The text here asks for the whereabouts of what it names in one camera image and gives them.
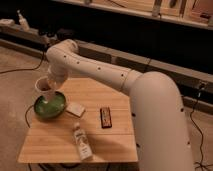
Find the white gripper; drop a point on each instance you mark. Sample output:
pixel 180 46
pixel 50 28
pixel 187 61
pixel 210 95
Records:
pixel 56 76

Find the white ceramic cup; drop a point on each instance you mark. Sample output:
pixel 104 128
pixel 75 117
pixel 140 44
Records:
pixel 42 86

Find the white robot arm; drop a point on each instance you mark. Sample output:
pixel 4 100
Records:
pixel 160 123

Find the green bowl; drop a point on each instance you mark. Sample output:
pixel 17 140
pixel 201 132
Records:
pixel 48 110

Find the brown chocolate bar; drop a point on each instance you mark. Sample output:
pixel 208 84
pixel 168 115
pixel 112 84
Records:
pixel 105 117

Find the black device on ledge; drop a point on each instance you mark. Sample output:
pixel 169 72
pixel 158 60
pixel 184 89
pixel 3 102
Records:
pixel 63 34

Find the wooden table board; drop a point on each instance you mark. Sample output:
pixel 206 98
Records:
pixel 53 141

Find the white squeeze bottle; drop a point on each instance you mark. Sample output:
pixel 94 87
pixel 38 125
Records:
pixel 82 142

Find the white spray bottle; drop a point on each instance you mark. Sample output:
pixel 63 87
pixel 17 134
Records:
pixel 23 22

